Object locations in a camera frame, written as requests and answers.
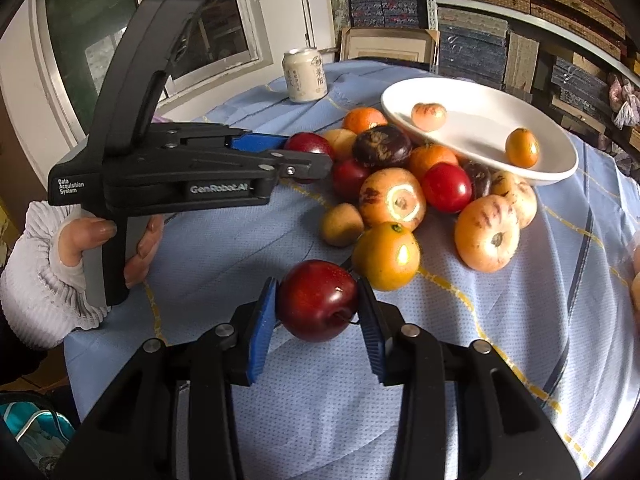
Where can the clear bag of pale fruits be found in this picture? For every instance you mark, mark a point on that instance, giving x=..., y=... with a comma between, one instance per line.
x=636, y=280

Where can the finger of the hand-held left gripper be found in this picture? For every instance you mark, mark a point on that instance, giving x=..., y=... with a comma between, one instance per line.
x=260, y=141
x=305, y=164

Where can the striped yellow-orange fruit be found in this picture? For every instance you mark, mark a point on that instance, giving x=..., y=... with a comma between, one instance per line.
x=487, y=235

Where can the yellow-orange round fruit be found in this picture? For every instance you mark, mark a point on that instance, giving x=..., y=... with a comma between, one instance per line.
x=385, y=260

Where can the purple plastic bag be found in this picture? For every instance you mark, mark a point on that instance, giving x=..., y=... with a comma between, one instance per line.
x=159, y=119

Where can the white framed window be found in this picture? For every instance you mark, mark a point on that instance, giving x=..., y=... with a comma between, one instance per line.
x=70, y=20

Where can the shelf of stacked boxes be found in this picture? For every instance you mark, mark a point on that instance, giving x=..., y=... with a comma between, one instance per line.
x=470, y=45

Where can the dark red apple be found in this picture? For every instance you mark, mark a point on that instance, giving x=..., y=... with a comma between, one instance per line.
x=315, y=300
x=312, y=142

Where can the red tomato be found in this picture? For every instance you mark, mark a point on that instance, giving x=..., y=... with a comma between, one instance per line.
x=446, y=187
x=347, y=180

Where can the pale yellow fruit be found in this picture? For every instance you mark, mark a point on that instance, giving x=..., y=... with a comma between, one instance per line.
x=341, y=142

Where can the pink crumpled cloth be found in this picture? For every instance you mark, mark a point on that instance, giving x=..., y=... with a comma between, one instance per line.
x=622, y=100

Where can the orange tangerine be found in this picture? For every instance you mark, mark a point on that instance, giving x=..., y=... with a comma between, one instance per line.
x=427, y=156
x=362, y=121

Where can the small orange kumquat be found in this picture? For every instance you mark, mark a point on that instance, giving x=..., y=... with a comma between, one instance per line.
x=522, y=147

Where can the white metal shelf unit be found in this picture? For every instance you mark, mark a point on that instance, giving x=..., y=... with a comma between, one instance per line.
x=430, y=15

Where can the white drink can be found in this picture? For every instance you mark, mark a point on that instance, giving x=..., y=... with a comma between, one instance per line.
x=304, y=76

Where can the person's left forearm white sleeve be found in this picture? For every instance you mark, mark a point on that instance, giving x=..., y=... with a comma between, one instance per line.
x=35, y=285

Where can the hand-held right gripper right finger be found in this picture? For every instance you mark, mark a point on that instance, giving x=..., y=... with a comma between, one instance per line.
x=372, y=330

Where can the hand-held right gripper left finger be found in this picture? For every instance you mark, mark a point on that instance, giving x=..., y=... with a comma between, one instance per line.
x=262, y=330

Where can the person's left hand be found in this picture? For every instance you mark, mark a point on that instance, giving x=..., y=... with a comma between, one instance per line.
x=90, y=232

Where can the teal backpack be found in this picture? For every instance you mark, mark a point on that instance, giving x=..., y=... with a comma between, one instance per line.
x=25, y=425

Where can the dark purple mangosteen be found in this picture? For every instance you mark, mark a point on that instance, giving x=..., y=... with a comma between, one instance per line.
x=381, y=146

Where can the white oval plate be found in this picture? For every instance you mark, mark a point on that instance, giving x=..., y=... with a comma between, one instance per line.
x=480, y=120

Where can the light blue checked tablecloth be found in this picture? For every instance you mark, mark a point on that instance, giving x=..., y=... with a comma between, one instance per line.
x=525, y=310

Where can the peach-coloured round fruit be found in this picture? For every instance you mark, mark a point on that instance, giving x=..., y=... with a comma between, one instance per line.
x=385, y=195

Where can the small tan fruit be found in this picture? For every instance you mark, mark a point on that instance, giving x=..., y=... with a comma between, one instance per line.
x=341, y=225

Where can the small dark purple fruit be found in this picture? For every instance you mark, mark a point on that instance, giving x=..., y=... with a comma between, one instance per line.
x=479, y=180

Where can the green marbled panel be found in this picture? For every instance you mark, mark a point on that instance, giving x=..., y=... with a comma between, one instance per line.
x=336, y=0

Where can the small peach-coloured fruit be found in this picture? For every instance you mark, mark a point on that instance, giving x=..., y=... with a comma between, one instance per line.
x=428, y=116

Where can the pale striped fruit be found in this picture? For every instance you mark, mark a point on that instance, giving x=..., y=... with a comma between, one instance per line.
x=520, y=197

